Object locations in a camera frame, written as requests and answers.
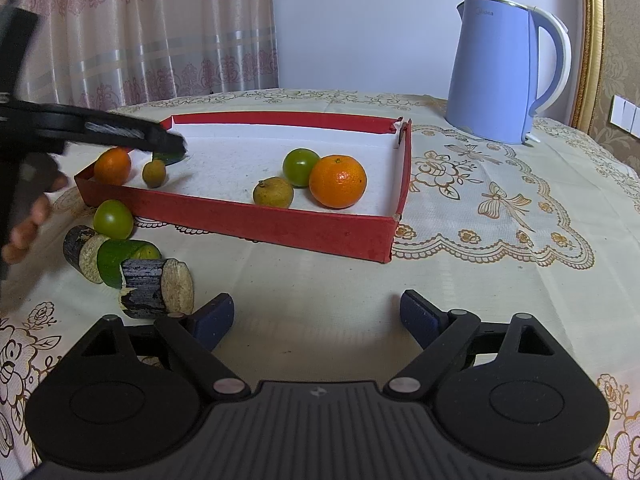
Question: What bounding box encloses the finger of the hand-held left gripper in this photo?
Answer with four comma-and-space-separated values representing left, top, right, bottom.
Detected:
70, 107, 190, 158

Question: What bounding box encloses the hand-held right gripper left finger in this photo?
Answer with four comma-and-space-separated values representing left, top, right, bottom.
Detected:
75, 294, 251, 402

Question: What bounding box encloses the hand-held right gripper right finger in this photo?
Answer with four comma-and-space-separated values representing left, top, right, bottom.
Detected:
382, 290, 556, 402

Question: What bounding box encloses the small brown longan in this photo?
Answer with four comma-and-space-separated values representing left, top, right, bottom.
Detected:
142, 159, 167, 189

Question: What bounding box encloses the small orange tangerine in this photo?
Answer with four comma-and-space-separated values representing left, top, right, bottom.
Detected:
93, 147, 133, 186

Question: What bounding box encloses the dark eggplant piece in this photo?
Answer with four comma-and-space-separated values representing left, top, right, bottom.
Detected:
118, 258, 195, 320
63, 225, 111, 285

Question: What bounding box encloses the red shallow cardboard tray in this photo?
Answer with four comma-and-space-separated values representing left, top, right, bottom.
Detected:
74, 112, 413, 264

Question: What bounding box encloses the green tomato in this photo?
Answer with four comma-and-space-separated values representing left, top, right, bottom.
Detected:
93, 199, 134, 240
282, 148, 322, 189

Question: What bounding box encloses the small yellow-green lemon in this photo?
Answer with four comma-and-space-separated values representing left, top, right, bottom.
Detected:
252, 176, 294, 209

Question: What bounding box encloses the large orange tangerine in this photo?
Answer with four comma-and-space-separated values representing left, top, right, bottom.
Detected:
308, 155, 368, 210

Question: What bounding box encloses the person's left hand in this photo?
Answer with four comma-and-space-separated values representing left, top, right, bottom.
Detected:
0, 172, 70, 264

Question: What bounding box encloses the pink patterned curtain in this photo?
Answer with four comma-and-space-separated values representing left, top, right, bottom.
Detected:
0, 0, 279, 111

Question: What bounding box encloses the blue electric kettle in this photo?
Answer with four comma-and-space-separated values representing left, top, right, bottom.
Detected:
445, 0, 572, 146

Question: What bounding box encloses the white wall switch panel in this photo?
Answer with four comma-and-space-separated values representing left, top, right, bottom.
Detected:
610, 94, 640, 140

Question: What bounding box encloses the gold wall moulding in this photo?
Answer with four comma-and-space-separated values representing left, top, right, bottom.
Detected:
570, 0, 607, 133

